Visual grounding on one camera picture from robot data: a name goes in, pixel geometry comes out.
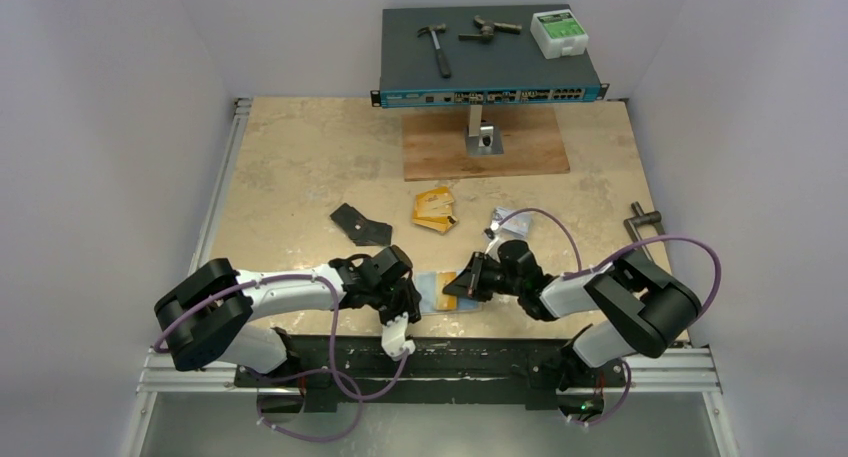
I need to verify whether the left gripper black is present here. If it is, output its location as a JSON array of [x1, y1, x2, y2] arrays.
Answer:
[[368, 277, 421, 334]]

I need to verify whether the single gold credit card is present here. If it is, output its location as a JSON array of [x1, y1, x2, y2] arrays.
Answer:
[[433, 271, 458, 312]]

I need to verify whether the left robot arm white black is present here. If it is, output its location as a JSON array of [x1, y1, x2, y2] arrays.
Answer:
[[153, 245, 421, 386]]

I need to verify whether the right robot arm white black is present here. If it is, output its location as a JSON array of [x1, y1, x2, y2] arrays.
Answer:
[[443, 240, 703, 384]]

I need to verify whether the wooden board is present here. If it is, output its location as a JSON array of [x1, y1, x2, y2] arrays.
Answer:
[[402, 106, 570, 181]]

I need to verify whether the metal clamp tool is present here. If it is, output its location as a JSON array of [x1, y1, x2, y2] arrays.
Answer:
[[457, 15, 523, 43]]

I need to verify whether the hammer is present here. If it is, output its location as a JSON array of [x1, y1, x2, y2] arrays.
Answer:
[[417, 23, 452, 79]]

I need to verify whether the white green box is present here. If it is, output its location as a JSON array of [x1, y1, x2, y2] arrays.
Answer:
[[530, 9, 589, 60]]

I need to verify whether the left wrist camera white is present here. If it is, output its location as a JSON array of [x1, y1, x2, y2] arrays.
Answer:
[[381, 312, 416, 361]]

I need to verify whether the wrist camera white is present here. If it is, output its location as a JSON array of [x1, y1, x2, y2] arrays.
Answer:
[[484, 222, 504, 258], [381, 312, 416, 361]]

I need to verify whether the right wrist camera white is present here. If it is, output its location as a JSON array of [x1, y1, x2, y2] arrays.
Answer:
[[484, 222, 504, 258]]

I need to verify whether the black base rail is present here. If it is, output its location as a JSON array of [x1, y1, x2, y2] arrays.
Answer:
[[235, 335, 625, 413]]

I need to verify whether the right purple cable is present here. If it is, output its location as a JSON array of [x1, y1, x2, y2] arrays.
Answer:
[[493, 207, 723, 427]]

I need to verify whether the metal stand post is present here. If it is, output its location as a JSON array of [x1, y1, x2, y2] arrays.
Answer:
[[464, 105, 504, 157]]

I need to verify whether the dark metal crank handle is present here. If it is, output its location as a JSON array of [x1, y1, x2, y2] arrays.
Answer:
[[623, 201, 666, 242]]

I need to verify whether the blue network switch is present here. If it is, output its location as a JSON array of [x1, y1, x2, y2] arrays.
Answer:
[[370, 4, 609, 108]]

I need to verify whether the aluminium frame rail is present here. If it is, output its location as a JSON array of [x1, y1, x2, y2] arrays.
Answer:
[[119, 98, 740, 456]]

